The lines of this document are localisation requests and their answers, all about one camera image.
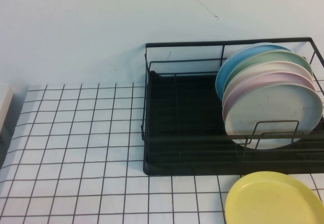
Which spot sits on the grey plate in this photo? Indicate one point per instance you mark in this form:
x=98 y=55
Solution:
x=273 y=107

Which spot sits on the blue plate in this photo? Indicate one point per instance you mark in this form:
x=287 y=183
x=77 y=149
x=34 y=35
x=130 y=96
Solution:
x=225 y=77

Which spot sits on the green plate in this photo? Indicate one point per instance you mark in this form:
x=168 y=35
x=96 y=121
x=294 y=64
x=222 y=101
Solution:
x=276 y=56

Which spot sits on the pink plate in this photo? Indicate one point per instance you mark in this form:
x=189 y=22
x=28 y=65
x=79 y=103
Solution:
x=291 y=77

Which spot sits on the cream plate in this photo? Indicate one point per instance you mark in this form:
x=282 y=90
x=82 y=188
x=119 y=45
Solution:
x=291 y=67

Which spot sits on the yellow plate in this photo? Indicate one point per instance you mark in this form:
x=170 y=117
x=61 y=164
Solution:
x=265 y=203

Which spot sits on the white black-grid tablecloth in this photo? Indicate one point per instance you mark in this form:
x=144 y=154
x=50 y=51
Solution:
x=76 y=138

